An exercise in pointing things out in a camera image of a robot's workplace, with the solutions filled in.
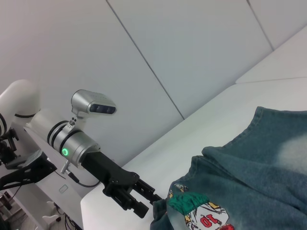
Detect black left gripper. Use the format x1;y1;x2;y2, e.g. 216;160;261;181
83;152;164;219

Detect black cable with silver plug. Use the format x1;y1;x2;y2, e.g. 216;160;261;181
60;161;102;188

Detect grey box on stand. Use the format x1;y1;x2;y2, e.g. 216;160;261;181
4;150;43;169

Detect blue denim shorts with print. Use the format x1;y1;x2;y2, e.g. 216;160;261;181
150;106;307;230

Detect black floor cables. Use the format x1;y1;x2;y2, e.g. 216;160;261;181
63;212;83;230

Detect white wheeled stand base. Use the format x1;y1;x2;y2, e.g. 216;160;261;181
40;200;63;226

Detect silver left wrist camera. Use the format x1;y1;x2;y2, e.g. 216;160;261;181
67;90;117;130

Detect black robot stand frame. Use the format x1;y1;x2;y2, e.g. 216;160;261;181
0;128;58;191

